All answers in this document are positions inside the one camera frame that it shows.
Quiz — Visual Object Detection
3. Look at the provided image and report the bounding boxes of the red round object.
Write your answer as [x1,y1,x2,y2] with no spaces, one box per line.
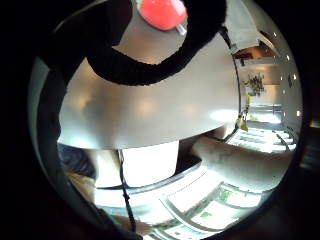
[137,0,188,36]

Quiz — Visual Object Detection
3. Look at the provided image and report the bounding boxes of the white cloth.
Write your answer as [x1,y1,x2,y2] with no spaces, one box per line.
[225,0,260,54]

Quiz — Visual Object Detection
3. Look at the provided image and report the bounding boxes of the yellow tag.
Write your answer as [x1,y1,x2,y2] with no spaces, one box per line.
[237,116,249,132]

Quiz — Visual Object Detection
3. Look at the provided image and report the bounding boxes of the green plant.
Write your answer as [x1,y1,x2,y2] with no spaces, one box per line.
[244,73,267,97]

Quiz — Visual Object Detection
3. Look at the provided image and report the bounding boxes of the thin black cable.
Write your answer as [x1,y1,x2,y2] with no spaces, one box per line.
[219,27,244,143]

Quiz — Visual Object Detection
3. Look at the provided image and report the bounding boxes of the wall shelf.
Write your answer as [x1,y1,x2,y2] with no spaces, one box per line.
[234,44,283,88]

